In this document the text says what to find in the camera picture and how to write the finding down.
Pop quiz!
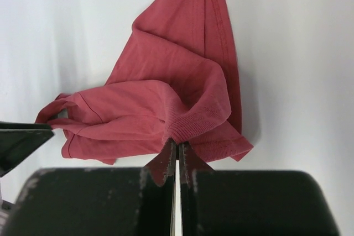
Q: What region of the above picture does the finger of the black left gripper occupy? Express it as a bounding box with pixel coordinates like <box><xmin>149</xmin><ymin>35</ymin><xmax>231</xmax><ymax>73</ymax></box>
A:
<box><xmin>1</xmin><ymin>122</ymin><xmax>54</xmax><ymax>177</ymax></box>

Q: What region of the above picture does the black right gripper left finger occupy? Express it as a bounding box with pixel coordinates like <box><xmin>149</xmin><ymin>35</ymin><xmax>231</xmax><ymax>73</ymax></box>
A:
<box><xmin>142</xmin><ymin>139</ymin><xmax>177</xmax><ymax>235</ymax></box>

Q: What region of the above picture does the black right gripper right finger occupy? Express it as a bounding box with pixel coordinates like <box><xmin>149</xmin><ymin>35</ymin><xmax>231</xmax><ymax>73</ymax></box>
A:
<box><xmin>178</xmin><ymin>142</ymin><xmax>213</xmax><ymax>236</ymax></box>

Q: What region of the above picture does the red tank top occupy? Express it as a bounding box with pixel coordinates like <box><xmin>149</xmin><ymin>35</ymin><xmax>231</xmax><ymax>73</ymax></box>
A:
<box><xmin>36</xmin><ymin>0</ymin><xmax>252</xmax><ymax>165</ymax></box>

